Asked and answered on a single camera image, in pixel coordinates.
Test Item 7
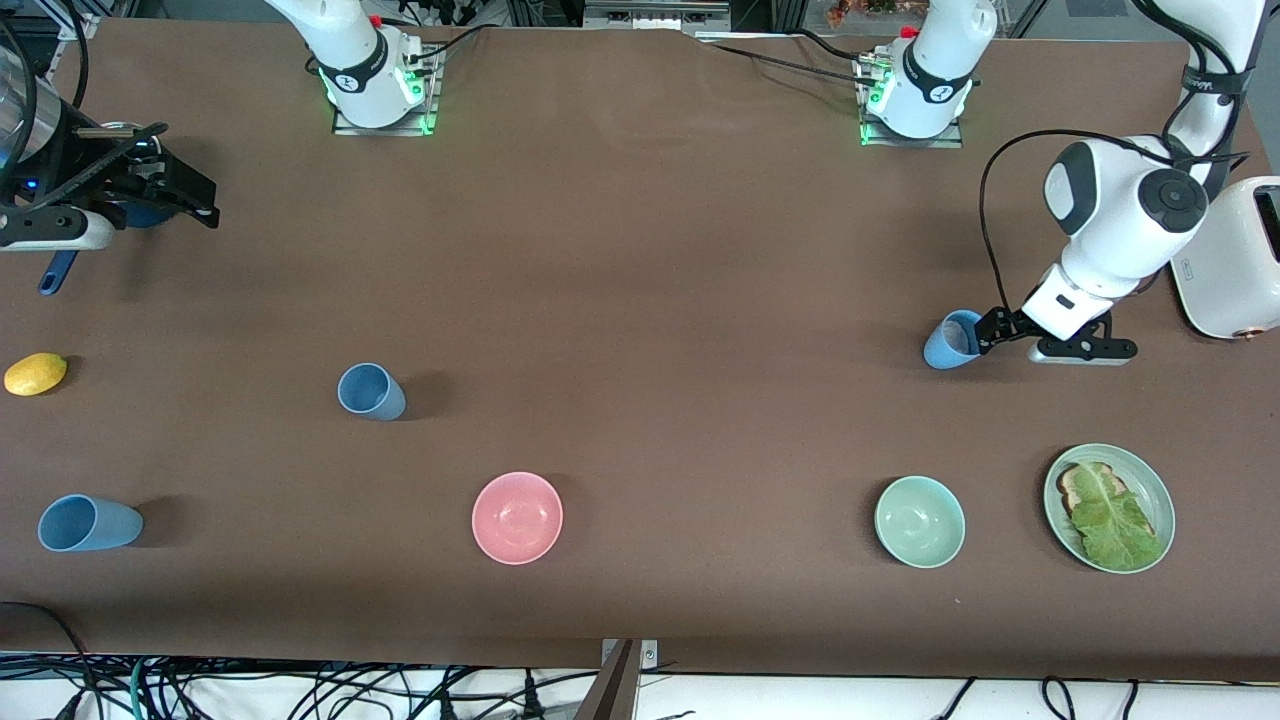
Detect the blue cup with white filling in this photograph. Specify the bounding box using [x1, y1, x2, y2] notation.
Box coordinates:
[922, 309, 986, 371]

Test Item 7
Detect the blue plastic cup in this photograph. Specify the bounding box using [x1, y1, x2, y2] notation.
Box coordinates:
[337, 362, 407, 422]
[38, 494, 144, 553]

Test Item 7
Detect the white toaster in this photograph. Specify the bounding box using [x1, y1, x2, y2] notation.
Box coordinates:
[1170, 177, 1280, 341]

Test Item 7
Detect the toasted bread slice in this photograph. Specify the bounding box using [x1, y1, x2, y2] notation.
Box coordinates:
[1058, 462, 1156, 541]

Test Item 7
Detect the light green bowl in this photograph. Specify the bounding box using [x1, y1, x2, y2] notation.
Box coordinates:
[874, 475, 967, 570]

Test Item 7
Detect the light green plate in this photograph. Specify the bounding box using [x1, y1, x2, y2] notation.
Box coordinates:
[1043, 443, 1176, 575]

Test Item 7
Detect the yellow lemon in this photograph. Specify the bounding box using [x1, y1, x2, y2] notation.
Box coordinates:
[4, 352, 69, 397]

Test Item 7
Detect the green lettuce leaf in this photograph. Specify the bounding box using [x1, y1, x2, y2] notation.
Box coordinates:
[1070, 462, 1166, 571]

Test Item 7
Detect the grey metal box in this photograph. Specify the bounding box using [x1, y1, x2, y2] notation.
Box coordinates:
[583, 0, 731, 31]

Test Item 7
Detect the pink bowl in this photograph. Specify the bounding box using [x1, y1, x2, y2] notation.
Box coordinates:
[471, 471, 564, 566]

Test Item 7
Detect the dark metal pole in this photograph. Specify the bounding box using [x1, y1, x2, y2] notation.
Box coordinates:
[573, 640, 641, 720]

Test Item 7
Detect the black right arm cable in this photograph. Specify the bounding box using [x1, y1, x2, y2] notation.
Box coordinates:
[0, 15, 91, 191]

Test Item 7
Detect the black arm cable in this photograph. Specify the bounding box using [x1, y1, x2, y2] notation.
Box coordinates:
[978, 128, 1176, 313]
[0, 15, 91, 191]

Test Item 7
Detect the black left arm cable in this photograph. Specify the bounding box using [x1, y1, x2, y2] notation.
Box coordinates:
[978, 128, 1176, 313]

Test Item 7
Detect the blue saucepan with handle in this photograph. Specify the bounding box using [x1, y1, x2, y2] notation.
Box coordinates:
[38, 120, 176, 297]

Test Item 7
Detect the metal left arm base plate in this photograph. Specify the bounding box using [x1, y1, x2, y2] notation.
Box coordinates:
[858, 55, 966, 149]

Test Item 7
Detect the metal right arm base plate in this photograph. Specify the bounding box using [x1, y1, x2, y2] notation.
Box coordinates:
[332, 45, 441, 136]

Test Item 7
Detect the black base cable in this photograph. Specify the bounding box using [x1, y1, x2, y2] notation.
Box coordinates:
[790, 28, 866, 63]
[712, 42, 881, 89]
[410, 22, 501, 66]

